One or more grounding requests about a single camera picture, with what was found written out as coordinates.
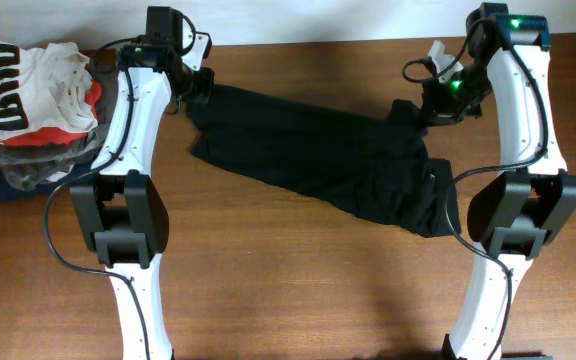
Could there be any black t-shirt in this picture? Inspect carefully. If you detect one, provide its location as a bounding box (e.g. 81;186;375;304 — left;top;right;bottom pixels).
186;85;461;238

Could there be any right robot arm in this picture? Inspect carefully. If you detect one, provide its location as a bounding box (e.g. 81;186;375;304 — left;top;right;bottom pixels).
421;2;576;359

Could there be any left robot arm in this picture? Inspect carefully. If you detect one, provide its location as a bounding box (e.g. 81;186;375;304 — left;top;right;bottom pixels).
69;6;214;360

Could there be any red folded garment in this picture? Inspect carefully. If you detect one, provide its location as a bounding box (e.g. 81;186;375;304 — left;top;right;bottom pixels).
0;80;103;147

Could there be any grey folded garment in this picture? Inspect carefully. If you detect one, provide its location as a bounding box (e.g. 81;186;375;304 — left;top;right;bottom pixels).
0;66;118;192

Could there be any navy blue folded garment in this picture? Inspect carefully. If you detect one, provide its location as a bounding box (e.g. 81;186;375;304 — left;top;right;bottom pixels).
0;140;100;204

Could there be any left black cable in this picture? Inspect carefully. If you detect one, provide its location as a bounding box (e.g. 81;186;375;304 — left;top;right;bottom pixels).
42;12;199;360

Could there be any black cable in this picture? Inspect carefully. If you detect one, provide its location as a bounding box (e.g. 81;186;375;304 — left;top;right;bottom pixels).
400;17;552;360
42;12;199;360

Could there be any right black cable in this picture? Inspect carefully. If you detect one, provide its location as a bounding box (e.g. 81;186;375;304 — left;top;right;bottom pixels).
400;17;552;360

